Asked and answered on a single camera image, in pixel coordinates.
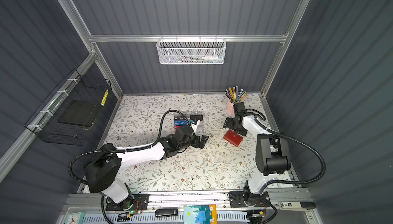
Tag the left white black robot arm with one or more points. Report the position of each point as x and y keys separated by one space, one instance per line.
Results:
x=101 y=170

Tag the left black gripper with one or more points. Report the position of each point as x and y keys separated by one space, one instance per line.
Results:
x=202 y=143

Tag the markers in white basket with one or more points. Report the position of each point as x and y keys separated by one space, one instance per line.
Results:
x=204 y=59

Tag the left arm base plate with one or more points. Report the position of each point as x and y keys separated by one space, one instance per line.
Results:
x=137 y=202

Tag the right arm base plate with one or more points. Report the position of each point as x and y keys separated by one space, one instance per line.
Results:
x=240 y=199

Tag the pens in pink cup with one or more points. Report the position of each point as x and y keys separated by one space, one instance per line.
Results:
x=235 y=94

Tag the small teal clock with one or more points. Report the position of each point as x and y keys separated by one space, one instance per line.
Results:
x=75 y=218

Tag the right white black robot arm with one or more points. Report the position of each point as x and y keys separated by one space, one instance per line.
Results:
x=272 y=156

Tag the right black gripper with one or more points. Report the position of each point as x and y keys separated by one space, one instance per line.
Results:
x=231 y=120

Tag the white wire mesh basket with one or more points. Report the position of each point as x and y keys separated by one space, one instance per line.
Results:
x=171 y=50

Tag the pink pen cup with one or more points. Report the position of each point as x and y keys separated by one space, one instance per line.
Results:
x=230 y=108

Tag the yellow tag on basket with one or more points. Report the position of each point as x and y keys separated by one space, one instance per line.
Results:
x=104 y=98

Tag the black pad in basket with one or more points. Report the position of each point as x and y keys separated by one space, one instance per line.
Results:
x=81 y=113

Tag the black wire wall basket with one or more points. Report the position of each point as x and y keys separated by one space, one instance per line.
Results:
x=44 y=122

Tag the colourful picture book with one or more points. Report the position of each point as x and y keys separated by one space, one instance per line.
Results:
x=202 y=214

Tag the black stapler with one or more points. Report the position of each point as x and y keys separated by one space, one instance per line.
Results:
x=166 y=212

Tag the red card holder wallet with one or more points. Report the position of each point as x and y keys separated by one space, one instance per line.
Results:
x=233 y=138

